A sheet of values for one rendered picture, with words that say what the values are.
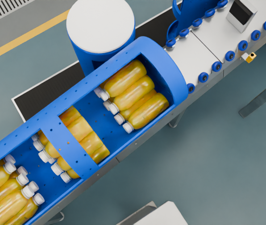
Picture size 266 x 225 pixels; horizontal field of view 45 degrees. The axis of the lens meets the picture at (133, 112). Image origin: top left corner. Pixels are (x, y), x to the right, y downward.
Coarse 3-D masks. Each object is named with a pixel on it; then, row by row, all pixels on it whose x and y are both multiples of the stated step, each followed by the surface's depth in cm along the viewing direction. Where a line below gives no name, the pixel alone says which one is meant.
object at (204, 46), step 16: (256, 0) 144; (224, 16) 142; (256, 16) 142; (192, 32) 140; (208, 32) 140; (224, 32) 140; (176, 48) 138; (192, 48) 138; (208, 48) 138; (224, 48) 138; (256, 48) 145; (176, 64) 136; (192, 64) 136; (208, 64) 136; (192, 80) 134; (192, 96) 137; (176, 112) 137; (160, 128) 137; (112, 160) 129; (96, 176) 130; (80, 192) 130
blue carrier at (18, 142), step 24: (144, 48) 106; (96, 72) 107; (168, 72) 103; (72, 96) 103; (96, 96) 125; (168, 96) 126; (48, 120) 100; (96, 120) 126; (0, 144) 101; (24, 144) 118; (72, 144) 97; (120, 144) 118; (48, 168) 122; (72, 168) 99; (96, 168) 106; (48, 192) 117
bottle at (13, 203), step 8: (16, 192) 104; (24, 192) 105; (0, 200) 105; (8, 200) 102; (16, 200) 103; (24, 200) 104; (0, 208) 102; (8, 208) 102; (16, 208) 103; (0, 216) 101; (8, 216) 102; (0, 224) 102
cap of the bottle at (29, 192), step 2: (26, 186) 106; (28, 186) 106; (24, 188) 105; (26, 188) 105; (28, 188) 105; (30, 188) 107; (24, 190) 105; (26, 190) 104; (28, 190) 104; (30, 190) 106; (32, 190) 107; (26, 192) 104; (28, 192) 104; (30, 192) 105; (32, 192) 105; (26, 194) 104; (28, 194) 104; (30, 194) 105; (32, 194) 105; (28, 196) 105; (30, 196) 106
